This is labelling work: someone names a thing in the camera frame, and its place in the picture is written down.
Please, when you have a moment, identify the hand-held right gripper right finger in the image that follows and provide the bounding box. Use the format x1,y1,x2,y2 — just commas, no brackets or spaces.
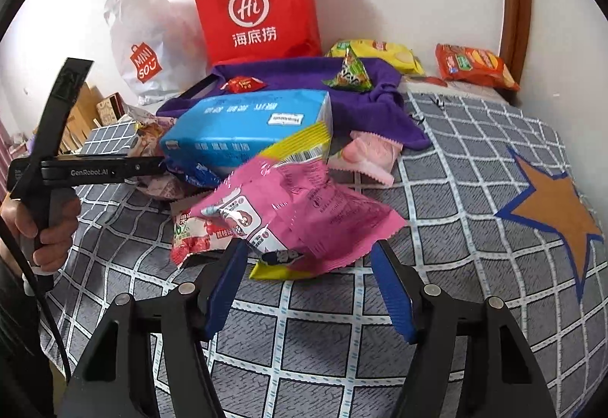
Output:
370,240,556,418

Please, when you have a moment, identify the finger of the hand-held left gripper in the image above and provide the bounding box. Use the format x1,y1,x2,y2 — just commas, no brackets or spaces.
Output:
9,57,94,200

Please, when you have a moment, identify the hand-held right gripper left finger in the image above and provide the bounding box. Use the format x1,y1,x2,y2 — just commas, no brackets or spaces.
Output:
59,237,250,418

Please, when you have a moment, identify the red white snack packet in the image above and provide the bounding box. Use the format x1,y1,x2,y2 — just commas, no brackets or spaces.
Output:
171,204,248,269

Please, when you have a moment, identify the yellow snack packet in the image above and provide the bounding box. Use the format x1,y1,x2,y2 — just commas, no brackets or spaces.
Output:
134,116,167,157

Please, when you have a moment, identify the pink panda snack packet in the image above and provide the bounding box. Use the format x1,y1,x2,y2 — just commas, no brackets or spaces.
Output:
135,171,184,201

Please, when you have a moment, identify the large pink snack packet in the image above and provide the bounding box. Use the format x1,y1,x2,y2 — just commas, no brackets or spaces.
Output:
197,121,409,281

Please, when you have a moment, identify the pale pink snack packet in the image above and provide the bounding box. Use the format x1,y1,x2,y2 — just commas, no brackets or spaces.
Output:
328,130,404,187

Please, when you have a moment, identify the blue tissue pack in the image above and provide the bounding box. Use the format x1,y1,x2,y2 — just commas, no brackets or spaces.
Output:
160,89,333,176

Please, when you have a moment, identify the purple fabric tray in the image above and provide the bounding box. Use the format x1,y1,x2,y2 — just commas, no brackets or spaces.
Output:
156,57,432,153

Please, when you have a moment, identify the person's left hand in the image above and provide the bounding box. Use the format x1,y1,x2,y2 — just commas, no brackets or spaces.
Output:
0,196,82,275

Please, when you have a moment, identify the cardboard box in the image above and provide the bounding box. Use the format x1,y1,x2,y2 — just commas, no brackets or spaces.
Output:
62,83,103,153

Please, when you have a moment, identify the patterned brown box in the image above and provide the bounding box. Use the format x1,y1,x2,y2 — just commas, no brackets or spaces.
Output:
95,94,128,124

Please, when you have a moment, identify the white plastic bag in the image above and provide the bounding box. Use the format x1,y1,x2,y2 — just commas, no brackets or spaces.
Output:
103,0,214,108

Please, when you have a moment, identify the dark blue snack packet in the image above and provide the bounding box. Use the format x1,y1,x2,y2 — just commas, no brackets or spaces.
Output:
166,159,224,188

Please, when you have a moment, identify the grey checked blanket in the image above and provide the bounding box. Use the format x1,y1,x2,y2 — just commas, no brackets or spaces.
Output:
38,88,608,418

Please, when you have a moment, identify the small red snack packet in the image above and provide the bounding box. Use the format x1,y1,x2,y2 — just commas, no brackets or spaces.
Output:
222,75,266,93

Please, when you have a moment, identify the white printed mat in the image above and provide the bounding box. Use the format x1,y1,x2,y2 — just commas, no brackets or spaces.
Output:
396,73,516,105

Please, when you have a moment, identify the green triangular snack packet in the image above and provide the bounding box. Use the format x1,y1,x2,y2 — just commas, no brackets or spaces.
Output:
322,45,374,93

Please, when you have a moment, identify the yellow chips bag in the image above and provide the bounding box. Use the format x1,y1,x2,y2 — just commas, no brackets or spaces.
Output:
324,39,426,77

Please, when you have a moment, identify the orange chips bag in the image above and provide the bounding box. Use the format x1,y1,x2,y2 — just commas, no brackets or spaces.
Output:
435,44,521,91

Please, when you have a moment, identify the black cable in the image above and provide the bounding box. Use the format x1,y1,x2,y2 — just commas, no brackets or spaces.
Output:
0,218,72,381

